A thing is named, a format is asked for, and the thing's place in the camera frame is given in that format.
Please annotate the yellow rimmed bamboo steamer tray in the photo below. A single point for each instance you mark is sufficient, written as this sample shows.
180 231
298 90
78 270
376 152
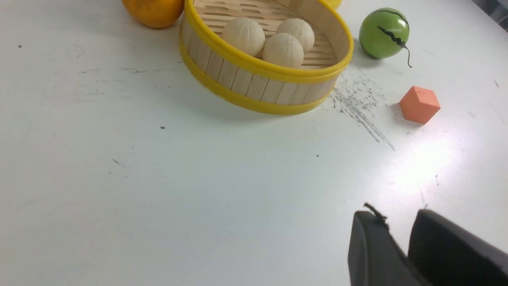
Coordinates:
250 82

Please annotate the orange toy fruit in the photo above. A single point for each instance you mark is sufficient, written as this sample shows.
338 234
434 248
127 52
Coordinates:
156 14

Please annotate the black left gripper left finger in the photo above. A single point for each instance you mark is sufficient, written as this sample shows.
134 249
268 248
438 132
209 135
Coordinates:
374 257

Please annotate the green toy watermelon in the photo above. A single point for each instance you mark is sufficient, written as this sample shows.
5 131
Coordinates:
384 33

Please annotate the white bun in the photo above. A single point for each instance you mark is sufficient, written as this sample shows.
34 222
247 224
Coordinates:
244 34
300 30
283 50

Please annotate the orange foam cube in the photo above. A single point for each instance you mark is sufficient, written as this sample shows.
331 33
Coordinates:
419 105

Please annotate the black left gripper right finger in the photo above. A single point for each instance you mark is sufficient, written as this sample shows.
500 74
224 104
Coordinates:
447 255

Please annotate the yellow woven steamer lid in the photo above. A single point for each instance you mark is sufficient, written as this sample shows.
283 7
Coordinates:
335 4

